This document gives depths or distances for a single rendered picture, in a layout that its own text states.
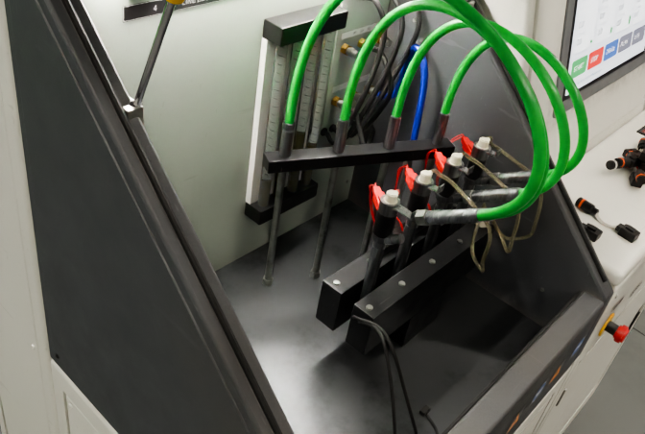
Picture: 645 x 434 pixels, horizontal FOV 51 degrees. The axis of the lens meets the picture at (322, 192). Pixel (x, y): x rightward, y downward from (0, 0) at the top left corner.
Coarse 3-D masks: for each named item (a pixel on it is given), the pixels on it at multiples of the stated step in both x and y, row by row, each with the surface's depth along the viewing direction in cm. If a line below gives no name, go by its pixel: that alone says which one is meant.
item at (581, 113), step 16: (480, 48) 102; (544, 48) 95; (464, 64) 105; (560, 64) 95; (448, 96) 109; (576, 96) 94; (448, 112) 111; (576, 112) 95; (576, 160) 98; (496, 176) 108; (512, 176) 106; (528, 176) 104
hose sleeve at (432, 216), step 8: (464, 208) 84; (472, 208) 84; (480, 208) 83; (432, 216) 87; (440, 216) 86; (448, 216) 85; (456, 216) 85; (464, 216) 84; (472, 216) 83; (432, 224) 88; (440, 224) 87
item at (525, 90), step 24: (336, 0) 86; (456, 0) 74; (312, 24) 91; (480, 24) 73; (312, 48) 93; (504, 48) 73; (528, 96) 72; (288, 120) 100; (528, 192) 76; (480, 216) 82; (504, 216) 80
